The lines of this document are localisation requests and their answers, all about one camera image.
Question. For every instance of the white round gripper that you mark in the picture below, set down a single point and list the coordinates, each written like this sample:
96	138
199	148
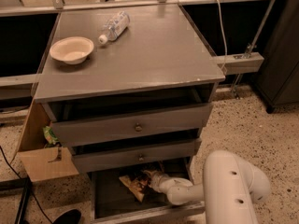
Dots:
156	180

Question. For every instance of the brown yellow chip bag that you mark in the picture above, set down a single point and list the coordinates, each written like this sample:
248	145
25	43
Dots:
137	178

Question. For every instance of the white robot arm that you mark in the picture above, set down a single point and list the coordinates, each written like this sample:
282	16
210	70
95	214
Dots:
230	188

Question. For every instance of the grey middle drawer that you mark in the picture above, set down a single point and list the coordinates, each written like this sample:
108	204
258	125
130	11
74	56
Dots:
99	161

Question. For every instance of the grey drawer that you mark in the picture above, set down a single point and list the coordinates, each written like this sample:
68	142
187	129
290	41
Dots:
99	161
113	203
117	127

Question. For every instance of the grey bottom drawer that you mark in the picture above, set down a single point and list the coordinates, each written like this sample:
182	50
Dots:
113	203

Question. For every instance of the grey top drawer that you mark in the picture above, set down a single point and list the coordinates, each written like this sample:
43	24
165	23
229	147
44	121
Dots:
117	127

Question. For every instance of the grey drawer cabinet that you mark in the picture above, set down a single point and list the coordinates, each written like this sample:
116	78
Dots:
158	62

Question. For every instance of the green snack bag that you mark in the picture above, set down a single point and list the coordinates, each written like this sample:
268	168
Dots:
50	136

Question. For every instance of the black shoe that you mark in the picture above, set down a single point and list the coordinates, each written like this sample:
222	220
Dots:
72	216

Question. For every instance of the brown cardboard box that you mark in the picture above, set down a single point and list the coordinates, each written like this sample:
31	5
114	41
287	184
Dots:
42	163

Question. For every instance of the dark cabinet at right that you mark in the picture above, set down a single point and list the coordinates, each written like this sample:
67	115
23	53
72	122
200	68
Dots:
278	78

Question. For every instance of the white paper bowl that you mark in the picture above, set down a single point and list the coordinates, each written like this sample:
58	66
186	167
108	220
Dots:
72	50

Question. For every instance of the clear plastic water bottle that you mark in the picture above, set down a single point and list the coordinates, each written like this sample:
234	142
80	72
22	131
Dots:
114	27

